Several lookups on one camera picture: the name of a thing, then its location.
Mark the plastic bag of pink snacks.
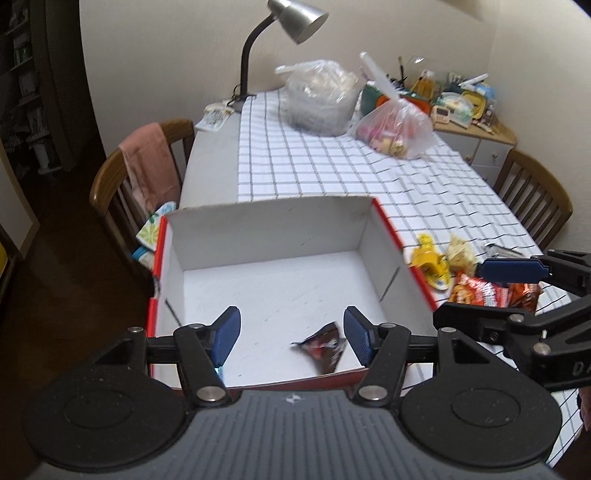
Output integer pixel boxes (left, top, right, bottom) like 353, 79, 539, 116
355, 52, 435, 160

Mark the white bin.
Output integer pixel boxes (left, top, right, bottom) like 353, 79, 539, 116
31, 138, 62, 175

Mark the grey silver wrapper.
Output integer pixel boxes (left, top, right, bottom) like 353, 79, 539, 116
484, 242, 526, 259

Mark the wooden side cabinet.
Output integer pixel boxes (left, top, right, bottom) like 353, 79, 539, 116
434, 115, 518, 185

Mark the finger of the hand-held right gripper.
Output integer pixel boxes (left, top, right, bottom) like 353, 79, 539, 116
475, 248, 591, 298
433, 301, 525, 346

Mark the floral tissue pack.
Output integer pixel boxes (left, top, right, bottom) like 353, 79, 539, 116
135, 201, 177, 252

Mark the wooden chair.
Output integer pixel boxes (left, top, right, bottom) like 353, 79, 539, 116
89, 119, 195, 278
493, 148, 573, 252

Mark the pink towel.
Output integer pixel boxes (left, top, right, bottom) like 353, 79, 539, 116
119, 122, 181, 215

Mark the white panel with wooden frame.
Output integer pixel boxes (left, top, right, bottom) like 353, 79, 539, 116
0, 152, 41, 261

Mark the white checked tablecloth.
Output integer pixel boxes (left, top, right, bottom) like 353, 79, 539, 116
237, 88, 585, 464

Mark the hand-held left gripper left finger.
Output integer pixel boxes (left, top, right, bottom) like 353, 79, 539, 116
95, 306, 242, 408

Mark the dark red snack packet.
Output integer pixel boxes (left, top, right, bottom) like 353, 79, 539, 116
291, 322, 348, 374

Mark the beige snack bag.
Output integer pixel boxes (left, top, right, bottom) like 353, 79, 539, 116
444, 233, 478, 275

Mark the red checkered snack packet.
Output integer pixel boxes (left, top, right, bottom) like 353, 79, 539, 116
462, 274, 509, 308

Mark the white and red cardboard box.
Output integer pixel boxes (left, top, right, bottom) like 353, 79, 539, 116
147, 196, 451, 400

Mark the green container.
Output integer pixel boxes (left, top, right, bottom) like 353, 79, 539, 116
360, 82, 384, 117

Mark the brown foil snack packet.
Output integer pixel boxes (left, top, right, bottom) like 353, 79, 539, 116
507, 281, 542, 315

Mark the orange-red snack packet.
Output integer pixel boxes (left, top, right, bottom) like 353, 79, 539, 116
447, 272, 469, 304

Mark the small yellow and white packet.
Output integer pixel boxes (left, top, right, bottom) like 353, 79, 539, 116
422, 261, 455, 292

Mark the yellow foil snack packet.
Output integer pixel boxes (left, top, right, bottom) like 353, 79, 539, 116
406, 233, 446, 278

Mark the clear plastic bag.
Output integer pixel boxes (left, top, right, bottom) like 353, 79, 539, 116
276, 60, 365, 137

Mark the silver desk lamp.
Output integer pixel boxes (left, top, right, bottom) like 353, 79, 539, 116
231, 0, 329, 112

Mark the yellow tray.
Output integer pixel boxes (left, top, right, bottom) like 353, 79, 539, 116
462, 90, 488, 121

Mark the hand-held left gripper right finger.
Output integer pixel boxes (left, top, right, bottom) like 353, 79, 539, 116
343, 305, 502, 408

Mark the dark bookshelf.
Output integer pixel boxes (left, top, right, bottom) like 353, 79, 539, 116
0, 0, 63, 174

